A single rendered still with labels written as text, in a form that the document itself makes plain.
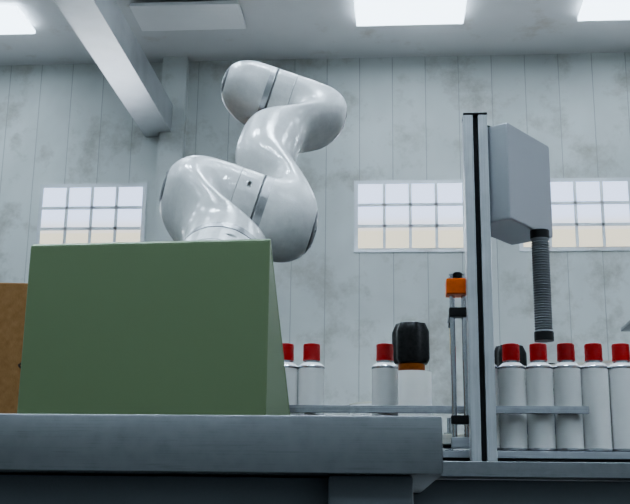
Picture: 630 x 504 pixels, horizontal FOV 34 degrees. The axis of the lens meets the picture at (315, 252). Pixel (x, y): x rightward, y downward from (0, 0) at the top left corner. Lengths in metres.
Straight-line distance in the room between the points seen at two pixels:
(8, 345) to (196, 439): 1.01
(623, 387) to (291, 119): 0.82
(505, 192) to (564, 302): 10.18
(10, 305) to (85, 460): 1.00
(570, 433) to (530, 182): 0.48
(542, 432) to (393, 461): 1.29
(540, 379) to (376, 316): 9.92
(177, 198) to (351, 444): 0.80
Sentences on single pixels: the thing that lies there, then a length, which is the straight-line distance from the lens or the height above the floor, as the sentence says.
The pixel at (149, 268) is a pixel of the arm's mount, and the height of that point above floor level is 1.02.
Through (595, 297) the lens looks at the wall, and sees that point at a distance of 12.16.
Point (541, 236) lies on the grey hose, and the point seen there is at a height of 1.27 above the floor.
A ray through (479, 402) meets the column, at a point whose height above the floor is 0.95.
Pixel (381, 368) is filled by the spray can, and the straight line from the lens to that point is 2.00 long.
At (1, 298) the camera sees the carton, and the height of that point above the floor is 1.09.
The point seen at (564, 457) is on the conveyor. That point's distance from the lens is 1.97.
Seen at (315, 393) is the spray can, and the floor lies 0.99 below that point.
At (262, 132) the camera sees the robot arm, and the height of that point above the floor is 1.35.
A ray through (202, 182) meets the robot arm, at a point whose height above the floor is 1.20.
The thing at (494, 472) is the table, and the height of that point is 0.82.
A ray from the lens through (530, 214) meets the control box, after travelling 1.98.
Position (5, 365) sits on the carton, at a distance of 1.72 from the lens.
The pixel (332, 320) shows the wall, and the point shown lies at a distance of 11.91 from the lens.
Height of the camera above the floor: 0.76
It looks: 14 degrees up
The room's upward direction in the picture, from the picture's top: 1 degrees clockwise
